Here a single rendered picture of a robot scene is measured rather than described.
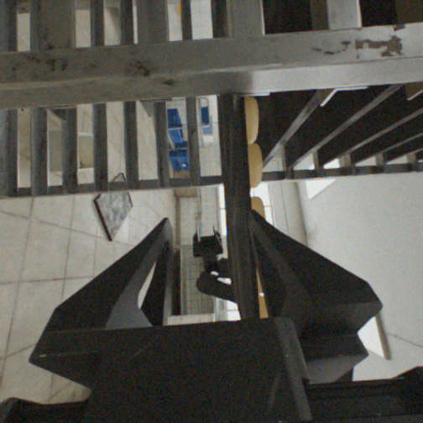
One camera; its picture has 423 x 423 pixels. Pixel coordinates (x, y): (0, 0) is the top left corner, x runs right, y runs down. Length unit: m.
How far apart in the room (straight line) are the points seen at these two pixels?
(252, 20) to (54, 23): 0.19
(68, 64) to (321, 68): 0.20
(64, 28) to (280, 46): 0.20
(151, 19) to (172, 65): 0.08
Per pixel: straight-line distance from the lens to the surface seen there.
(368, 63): 0.23
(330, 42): 0.23
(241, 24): 0.27
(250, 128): 0.25
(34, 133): 0.84
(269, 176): 0.64
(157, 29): 0.27
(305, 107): 0.31
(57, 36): 0.30
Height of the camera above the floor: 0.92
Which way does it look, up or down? 1 degrees down
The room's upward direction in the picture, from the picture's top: 87 degrees clockwise
